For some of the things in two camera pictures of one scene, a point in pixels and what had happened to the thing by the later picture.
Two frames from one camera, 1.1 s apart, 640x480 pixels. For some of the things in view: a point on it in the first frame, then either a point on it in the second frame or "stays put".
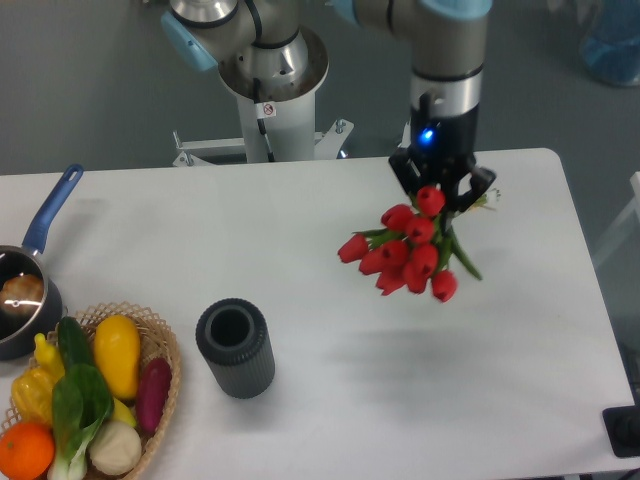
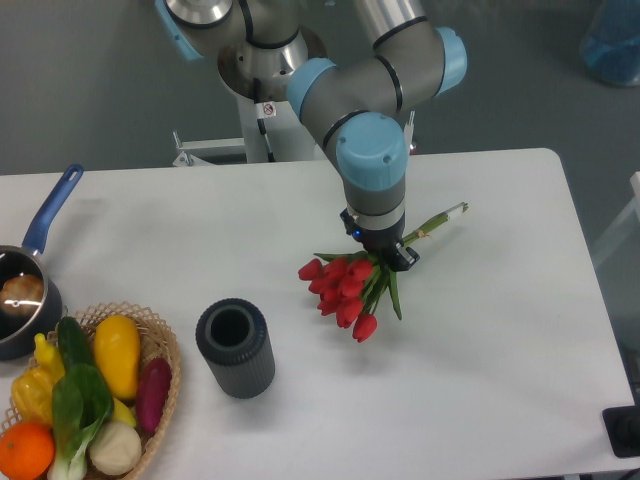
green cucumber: x=74 y=342 stays put
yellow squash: x=118 y=351 stays put
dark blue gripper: x=444 y=138 → x=383 y=245
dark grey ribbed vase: x=234 y=340 stays put
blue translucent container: x=611 y=44 stays put
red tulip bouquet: x=413 y=247 → x=352 y=286
